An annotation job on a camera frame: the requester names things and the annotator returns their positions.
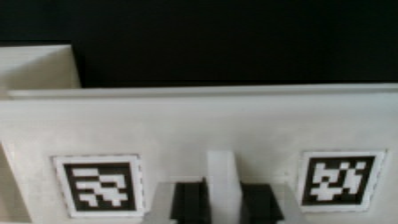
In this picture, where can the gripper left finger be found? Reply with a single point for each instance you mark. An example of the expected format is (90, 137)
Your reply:
(191, 203)

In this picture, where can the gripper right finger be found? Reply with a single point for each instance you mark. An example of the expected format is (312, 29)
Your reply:
(261, 208)

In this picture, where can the white cabinet body box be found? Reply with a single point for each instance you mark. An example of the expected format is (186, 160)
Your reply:
(39, 68)

